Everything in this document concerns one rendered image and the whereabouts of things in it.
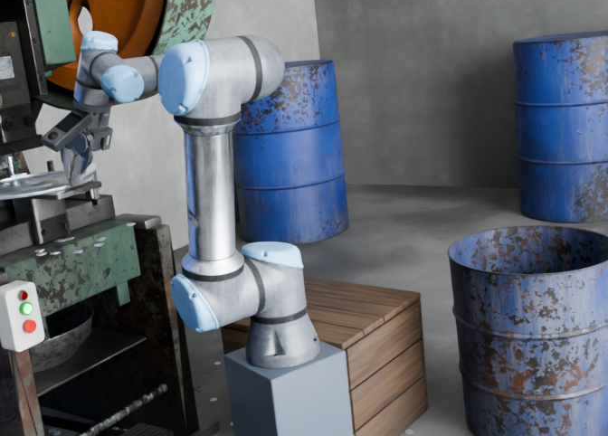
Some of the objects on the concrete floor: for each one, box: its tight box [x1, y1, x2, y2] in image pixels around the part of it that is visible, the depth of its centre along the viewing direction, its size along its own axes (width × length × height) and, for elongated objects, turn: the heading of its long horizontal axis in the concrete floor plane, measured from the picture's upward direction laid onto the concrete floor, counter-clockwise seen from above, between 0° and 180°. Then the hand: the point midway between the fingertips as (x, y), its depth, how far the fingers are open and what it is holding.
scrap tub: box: [447, 225, 608, 436], centre depth 211 cm, size 42×42×48 cm
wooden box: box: [221, 277, 429, 436], centre depth 222 cm, size 40×38×35 cm
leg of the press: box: [19, 151, 220, 436], centre depth 240 cm, size 92×12×90 cm, turn 80°
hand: (71, 182), depth 187 cm, fingers closed
